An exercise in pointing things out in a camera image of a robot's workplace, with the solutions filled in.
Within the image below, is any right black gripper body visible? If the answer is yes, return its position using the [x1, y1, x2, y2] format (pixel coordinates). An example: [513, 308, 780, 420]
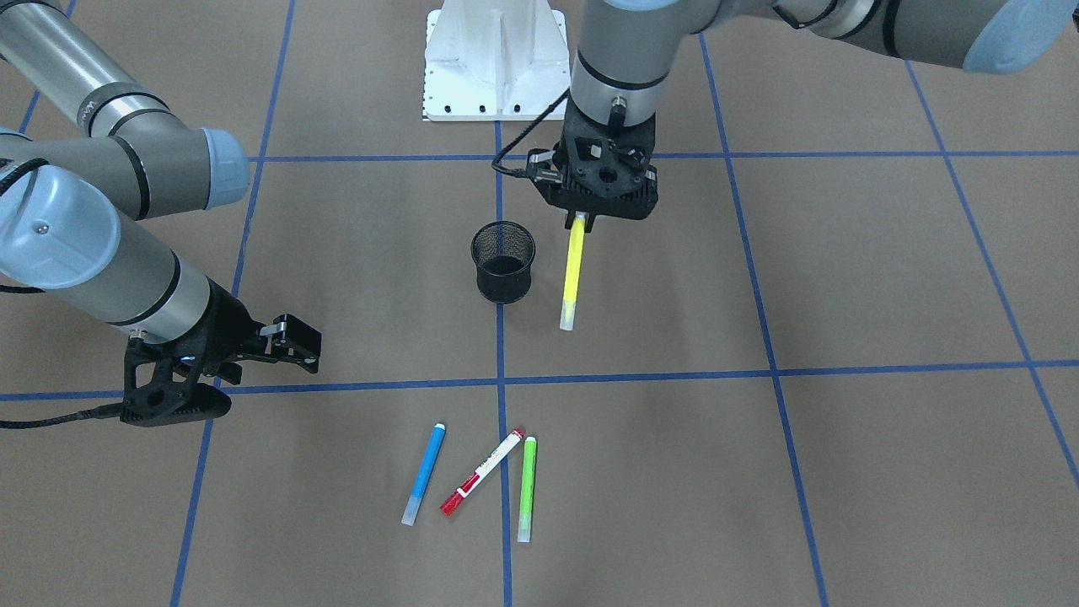
[120, 282, 262, 427]

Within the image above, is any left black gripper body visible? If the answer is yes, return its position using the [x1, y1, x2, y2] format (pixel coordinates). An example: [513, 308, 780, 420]
[527, 99, 658, 232]

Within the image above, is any black mesh pen cup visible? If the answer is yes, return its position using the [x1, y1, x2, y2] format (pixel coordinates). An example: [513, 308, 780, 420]
[470, 222, 536, 304]

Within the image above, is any yellow marker pen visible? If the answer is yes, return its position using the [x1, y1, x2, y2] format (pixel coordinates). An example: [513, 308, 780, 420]
[559, 212, 587, 331]

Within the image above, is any blue marker pen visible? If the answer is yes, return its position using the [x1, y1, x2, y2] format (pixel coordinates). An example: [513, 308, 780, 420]
[400, 422, 447, 526]

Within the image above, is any red marker pen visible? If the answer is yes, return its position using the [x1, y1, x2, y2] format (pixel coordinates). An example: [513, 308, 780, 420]
[439, 427, 524, 518]

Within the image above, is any green marker pen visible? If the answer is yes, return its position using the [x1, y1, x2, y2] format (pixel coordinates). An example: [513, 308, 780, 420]
[517, 437, 537, 543]

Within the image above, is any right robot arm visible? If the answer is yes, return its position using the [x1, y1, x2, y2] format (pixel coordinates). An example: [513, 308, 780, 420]
[3, 1, 267, 430]

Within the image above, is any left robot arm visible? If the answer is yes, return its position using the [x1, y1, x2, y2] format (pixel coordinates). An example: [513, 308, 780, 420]
[515, 1, 1076, 230]

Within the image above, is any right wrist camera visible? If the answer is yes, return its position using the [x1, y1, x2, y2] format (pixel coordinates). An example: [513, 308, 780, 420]
[257, 314, 323, 375]

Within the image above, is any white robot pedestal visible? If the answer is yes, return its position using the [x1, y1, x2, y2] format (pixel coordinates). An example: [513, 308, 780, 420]
[421, 1, 571, 122]

